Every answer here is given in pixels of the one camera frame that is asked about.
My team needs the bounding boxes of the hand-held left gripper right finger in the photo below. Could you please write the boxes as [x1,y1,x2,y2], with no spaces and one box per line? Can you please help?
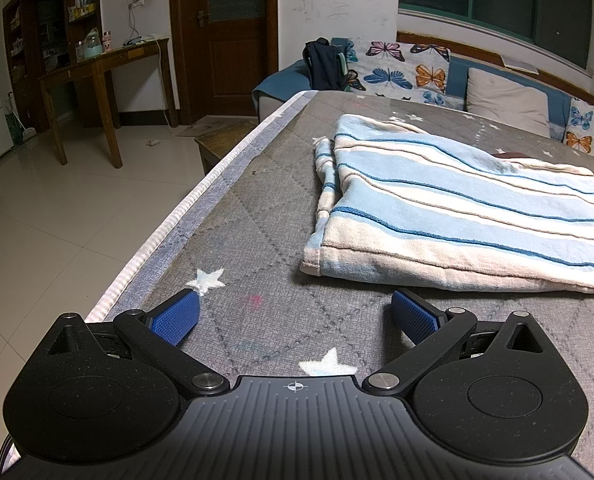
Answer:
[363,289,554,397]

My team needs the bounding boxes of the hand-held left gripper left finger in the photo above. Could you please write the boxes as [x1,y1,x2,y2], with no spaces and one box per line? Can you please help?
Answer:
[47,290,230,397]

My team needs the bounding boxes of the blue white striped towel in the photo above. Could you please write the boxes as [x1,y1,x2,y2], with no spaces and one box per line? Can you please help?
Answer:
[299,114,594,295]

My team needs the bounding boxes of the grey star-print mattress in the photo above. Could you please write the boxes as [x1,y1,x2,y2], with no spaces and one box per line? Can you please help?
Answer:
[0,89,594,466]

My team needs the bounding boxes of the low wooden stool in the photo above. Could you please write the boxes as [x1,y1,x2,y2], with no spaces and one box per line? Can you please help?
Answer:
[195,122,258,176]

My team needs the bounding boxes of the grey door mat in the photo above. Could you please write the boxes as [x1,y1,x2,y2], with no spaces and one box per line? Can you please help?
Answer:
[171,116,258,139]

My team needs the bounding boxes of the beige pillow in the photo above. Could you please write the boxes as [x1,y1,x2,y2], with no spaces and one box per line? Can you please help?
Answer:
[464,66,551,137]

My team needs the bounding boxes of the white mop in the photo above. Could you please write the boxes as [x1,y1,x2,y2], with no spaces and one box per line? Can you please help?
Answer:
[7,92,38,144]

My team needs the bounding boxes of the large butterfly-print pillow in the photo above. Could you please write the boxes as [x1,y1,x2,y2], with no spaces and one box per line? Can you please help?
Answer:
[344,40,453,107]

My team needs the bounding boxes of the blue-covered wooden sofa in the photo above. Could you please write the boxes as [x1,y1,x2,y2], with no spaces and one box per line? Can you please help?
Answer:
[252,30,594,161]

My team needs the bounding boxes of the small butterfly-print pillow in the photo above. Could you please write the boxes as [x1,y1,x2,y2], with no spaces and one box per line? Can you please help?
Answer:
[562,97,594,161]

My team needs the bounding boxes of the brown wooden door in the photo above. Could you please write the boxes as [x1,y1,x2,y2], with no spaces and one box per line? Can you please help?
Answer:
[169,0,278,127]

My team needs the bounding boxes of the dark blue backpack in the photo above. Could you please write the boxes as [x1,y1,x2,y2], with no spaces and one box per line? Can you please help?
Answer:
[303,39,351,92]

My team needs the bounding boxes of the brown wooden desk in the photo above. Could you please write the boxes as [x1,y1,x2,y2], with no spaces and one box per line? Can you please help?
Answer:
[38,37,178,169]

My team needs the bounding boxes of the book on sofa back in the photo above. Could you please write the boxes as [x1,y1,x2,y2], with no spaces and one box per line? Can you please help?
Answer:
[500,55,541,74]

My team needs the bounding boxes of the light green jar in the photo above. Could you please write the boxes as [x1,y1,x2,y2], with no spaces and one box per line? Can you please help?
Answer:
[85,27,103,59]

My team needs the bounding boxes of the dark wooden shelf cabinet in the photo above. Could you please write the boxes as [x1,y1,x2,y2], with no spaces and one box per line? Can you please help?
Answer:
[2,0,102,136]

